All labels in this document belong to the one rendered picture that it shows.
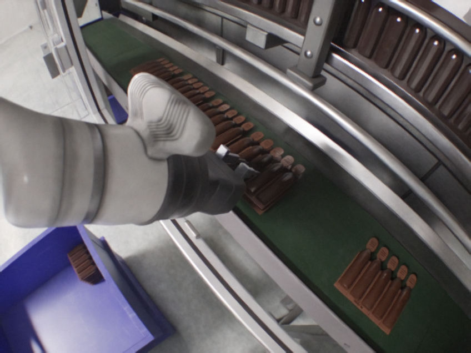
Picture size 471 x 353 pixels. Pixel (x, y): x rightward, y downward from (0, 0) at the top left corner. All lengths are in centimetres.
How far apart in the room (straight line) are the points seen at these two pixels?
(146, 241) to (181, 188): 90
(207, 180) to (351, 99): 29
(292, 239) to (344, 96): 24
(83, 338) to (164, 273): 42
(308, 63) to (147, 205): 21
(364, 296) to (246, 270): 73
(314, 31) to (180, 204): 21
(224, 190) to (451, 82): 25
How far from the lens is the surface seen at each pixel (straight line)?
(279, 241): 32
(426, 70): 26
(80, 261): 79
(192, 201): 20
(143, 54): 71
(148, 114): 17
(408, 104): 26
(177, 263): 102
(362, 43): 28
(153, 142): 16
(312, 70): 28
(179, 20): 41
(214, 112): 43
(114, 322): 82
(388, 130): 41
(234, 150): 35
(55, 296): 94
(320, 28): 26
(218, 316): 98
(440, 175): 42
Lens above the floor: 98
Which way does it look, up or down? 56 degrees down
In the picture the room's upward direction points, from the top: 7 degrees clockwise
